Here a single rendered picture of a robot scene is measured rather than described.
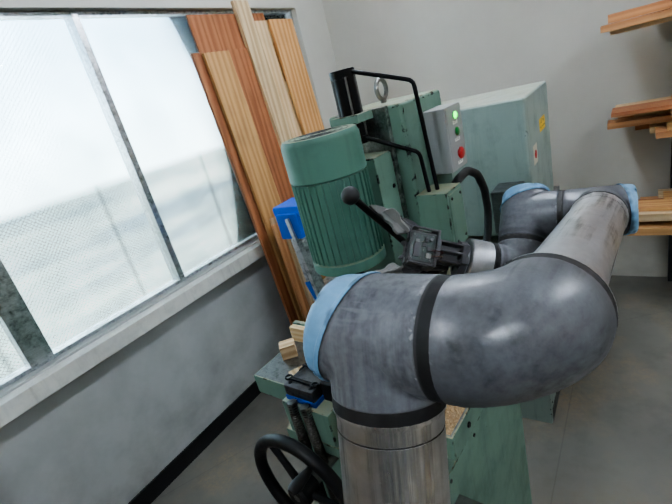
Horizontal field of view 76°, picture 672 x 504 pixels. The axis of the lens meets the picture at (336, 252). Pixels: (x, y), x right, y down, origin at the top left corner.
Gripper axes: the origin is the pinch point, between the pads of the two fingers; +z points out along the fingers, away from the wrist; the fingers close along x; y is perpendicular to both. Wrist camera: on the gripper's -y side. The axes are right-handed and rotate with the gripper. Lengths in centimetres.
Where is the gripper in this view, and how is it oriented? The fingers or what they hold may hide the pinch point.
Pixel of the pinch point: (361, 241)
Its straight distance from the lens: 86.1
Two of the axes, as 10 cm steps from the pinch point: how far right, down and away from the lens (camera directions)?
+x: -2.0, 9.6, -1.9
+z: -9.8, -2.0, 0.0
